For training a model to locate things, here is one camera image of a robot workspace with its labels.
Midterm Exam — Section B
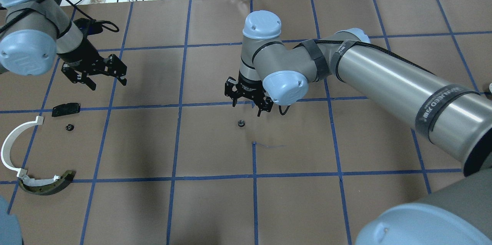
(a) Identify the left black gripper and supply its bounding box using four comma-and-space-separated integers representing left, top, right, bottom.
60, 39, 128, 91

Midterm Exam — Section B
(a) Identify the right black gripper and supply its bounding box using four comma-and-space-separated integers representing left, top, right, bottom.
224, 73, 273, 117

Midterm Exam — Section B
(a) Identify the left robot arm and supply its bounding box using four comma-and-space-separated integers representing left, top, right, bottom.
0, 0, 128, 245

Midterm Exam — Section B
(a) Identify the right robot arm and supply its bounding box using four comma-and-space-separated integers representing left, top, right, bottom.
224, 10, 492, 245

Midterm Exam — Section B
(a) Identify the black plastic block part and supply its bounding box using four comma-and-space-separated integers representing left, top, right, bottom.
51, 102, 81, 117

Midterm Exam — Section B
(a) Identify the dark green brake shoe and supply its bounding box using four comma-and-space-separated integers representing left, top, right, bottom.
18, 170, 76, 196

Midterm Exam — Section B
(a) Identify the white curved plastic bracket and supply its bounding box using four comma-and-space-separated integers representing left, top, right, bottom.
1, 116, 44, 180

